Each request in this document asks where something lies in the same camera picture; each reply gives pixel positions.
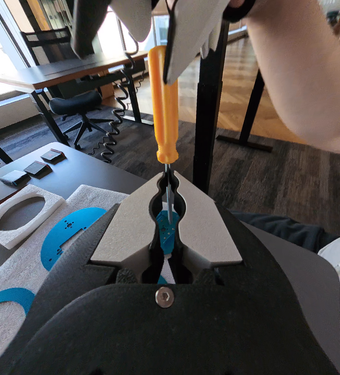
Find yellow handled screwdriver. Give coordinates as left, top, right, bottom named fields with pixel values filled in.
left=148, top=45, right=180, bottom=224

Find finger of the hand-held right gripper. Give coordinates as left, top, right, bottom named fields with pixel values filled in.
left=163, top=0, right=229, bottom=84
left=111, top=0, right=153, bottom=43

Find black desk leg frame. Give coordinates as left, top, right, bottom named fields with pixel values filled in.
left=193, top=21, right=273, bottom=194

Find thick black coiled cable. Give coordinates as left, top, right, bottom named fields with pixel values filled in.
left=101, top=32, right=139, bottom=163

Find blue metal ring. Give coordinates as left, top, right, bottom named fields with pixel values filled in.
left=0, top=287, right=36, bottom=316

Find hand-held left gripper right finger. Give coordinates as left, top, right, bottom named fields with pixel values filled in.
left=170, top=172, right=243, bottom=284

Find small black box red trim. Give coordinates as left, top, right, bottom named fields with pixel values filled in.
left=40, top=149, right=65, bottom=164
left=23, top=161, right=53, bottom=180

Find white foam frame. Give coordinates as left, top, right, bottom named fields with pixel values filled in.
left=0, top=184, right=66, bottom=250

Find window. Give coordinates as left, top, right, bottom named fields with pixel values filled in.
left=0, top=0, right=31, bottom=100

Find small black flat box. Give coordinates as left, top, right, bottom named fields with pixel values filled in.
left=0, top=171, right=31, bottom=186

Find dark pants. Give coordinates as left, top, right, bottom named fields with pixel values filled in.
left=233, top=210, right=334, bottom=254

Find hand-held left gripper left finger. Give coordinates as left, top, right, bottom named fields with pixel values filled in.
left=90, top=172, right=164, bottom=283

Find person's right forearm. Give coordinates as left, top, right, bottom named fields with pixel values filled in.
left=244, top=0, right=340, bottom=155

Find white foam sheet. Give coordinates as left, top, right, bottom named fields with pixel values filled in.
left=0, top=184, right=129, bottom=375

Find blue disc with rectangular cutout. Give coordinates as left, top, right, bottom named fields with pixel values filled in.
left=40, top=207, right=107, bottom=271

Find thin black coiled cable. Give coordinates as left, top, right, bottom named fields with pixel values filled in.
left=87, top=133, right=113, bottom=156

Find blue perforated mounting disc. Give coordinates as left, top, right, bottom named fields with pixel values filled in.
left=157, top=210, right=180, bottom=256

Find black saddle stool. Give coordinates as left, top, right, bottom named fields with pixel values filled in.
left=49, top=89, right=120, bottom=150

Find black shelving unit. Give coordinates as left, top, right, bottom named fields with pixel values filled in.
left=21, top=26, right=74, bottom=66

